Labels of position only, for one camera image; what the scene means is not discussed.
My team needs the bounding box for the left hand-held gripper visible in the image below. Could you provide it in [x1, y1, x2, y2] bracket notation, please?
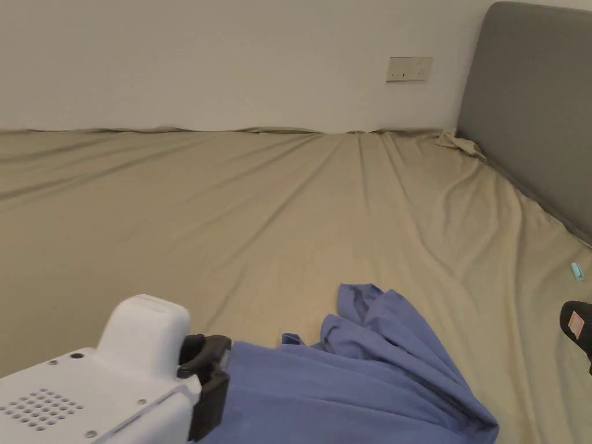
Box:
[0, 293, 232, 444]

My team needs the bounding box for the blue shirt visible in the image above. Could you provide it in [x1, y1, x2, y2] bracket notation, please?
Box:
[209, 283, 500, 444]

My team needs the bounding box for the grey padded headboard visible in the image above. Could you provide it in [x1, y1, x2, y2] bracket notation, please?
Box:
[455, 1, 592, 250]

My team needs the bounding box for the bed with beige sheet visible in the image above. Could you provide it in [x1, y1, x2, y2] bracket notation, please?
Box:
[0, 125, 592, 444]

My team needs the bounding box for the beige wall socket plate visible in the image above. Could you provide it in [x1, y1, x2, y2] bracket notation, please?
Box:
[386, 56, 434, 84]

